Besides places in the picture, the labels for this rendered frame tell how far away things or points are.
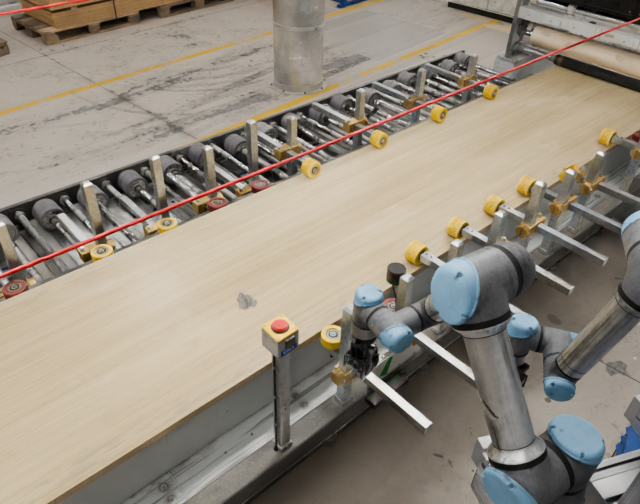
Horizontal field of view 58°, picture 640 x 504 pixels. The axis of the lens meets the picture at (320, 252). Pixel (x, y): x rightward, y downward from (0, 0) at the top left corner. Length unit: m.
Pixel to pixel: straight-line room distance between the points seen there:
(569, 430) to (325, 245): 1.24
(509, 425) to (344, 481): 1.50
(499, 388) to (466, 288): 0.22
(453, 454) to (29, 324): 1.81
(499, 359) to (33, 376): 1.36
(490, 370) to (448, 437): 1.67
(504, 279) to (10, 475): 1.31
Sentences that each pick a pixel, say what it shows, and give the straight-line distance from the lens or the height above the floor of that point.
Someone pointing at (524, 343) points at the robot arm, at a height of 1.13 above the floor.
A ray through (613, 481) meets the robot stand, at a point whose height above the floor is 0.95.
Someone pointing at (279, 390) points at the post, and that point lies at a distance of 1.64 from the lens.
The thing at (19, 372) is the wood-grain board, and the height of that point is 0.90.
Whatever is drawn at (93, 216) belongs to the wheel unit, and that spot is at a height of 1.00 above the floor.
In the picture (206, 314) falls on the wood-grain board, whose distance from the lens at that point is 1.99.
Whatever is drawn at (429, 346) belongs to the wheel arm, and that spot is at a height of 0.86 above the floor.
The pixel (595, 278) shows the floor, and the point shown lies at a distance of 3.94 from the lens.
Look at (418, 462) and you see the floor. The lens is 2.73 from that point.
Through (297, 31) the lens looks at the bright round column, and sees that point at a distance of 5.59.
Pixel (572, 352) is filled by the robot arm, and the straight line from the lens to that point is 1.55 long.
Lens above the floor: 2.29
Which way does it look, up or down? 39 degrees down
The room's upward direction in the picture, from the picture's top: 2 degrees clockwise
